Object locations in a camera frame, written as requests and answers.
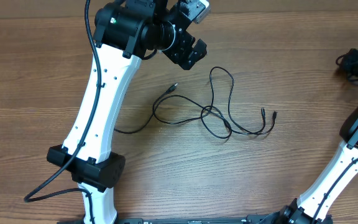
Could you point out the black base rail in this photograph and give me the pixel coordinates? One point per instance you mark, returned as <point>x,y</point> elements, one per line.
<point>249,219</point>

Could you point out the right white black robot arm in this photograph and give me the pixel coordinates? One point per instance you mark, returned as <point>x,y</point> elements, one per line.
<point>313,205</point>

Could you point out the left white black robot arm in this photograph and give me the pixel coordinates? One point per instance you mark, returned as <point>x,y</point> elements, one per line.
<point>124,32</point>

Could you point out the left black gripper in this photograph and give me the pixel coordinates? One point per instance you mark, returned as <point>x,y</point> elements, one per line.
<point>178,55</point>

